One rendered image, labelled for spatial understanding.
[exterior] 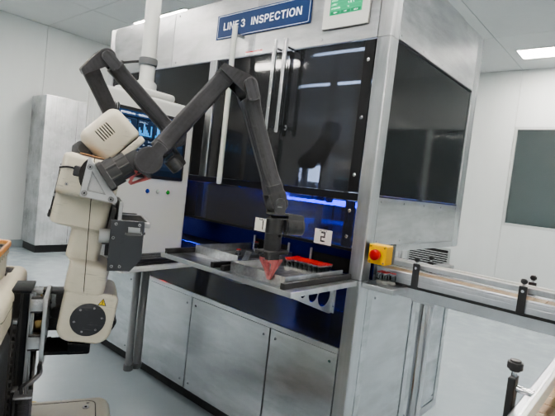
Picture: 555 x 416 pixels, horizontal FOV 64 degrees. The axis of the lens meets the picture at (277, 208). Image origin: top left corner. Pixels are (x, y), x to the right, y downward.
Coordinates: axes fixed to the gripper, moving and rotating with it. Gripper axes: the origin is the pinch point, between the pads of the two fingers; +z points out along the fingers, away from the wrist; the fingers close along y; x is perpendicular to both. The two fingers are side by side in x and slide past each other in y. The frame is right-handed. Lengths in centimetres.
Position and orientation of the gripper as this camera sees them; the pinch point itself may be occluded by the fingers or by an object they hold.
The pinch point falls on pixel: (268, 276)
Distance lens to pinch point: 149.6
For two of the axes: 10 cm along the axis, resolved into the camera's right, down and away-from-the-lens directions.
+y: 6.5, 0.2, 7.6
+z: -1.0, 9.9, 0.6
